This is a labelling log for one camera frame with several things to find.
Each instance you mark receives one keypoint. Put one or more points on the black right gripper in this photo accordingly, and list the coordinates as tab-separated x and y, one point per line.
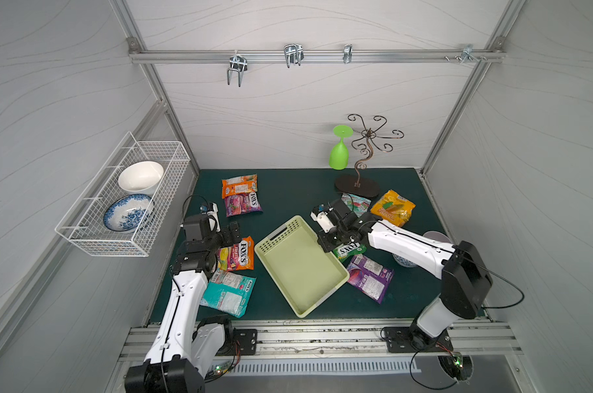
334	234

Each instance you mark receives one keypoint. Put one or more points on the small blue patterned bowl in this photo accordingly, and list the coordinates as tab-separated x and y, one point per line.
404	262

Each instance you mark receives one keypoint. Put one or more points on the pale green plastic basket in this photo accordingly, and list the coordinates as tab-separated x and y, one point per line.
304	274

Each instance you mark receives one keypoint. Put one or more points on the purple Fox's berries candy bag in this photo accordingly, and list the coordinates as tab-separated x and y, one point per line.
241	204

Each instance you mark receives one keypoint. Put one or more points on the Fox's fruits candy bag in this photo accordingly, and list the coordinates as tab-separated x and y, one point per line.
239	256

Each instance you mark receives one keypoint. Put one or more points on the teal Fox's mint candy bag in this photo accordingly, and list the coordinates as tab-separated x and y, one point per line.
357	204

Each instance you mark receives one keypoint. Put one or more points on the teal candy bag back side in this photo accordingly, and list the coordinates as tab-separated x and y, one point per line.
228	292

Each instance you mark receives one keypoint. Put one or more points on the metal hook centre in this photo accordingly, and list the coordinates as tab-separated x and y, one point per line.
294	54

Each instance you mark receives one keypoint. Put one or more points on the green plastic wine glass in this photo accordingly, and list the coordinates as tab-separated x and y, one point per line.
339	154

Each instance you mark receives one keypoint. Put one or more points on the metal double hook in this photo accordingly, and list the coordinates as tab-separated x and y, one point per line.
238	65

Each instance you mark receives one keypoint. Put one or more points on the white wire wall basket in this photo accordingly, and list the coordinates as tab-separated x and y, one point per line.
82	225

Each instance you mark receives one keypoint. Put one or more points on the orange Fox's candy bag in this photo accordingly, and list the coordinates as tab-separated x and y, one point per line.
239	185

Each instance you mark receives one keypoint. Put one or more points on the white bowl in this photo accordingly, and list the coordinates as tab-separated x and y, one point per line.
141	178

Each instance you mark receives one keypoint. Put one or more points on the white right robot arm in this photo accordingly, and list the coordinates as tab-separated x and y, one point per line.
464	279

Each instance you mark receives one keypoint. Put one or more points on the yellow mango candy bag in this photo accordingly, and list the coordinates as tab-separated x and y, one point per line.
394	208

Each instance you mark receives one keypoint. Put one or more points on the dark bronze cup tree stand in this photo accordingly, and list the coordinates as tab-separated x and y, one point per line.
365	144

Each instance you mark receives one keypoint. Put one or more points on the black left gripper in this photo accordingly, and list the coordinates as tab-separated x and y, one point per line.
228	236

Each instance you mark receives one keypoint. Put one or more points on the purple candy bag back side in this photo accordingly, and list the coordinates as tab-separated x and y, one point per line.
371	278

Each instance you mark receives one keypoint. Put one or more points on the green Fox's mango candy bag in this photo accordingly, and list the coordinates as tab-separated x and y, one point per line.
349	250

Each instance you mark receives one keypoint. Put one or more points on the aluminium top rail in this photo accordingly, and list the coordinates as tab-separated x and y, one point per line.
333	56

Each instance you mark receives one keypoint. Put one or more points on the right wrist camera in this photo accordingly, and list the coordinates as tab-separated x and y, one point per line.
319	215

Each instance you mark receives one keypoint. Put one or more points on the lilac bowl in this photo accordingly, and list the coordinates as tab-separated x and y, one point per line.
435	237

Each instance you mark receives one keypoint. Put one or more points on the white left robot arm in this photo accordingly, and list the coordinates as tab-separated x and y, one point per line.
181	357

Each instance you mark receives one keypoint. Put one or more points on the blue patterned plate bowl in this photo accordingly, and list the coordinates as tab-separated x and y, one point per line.
126	214

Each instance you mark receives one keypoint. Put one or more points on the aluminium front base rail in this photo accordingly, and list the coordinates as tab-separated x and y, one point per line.
336	338

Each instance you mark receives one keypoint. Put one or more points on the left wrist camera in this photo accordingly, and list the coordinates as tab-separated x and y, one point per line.
210	209

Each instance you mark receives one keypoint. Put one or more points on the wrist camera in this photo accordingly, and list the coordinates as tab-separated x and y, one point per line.
210	209
319	215

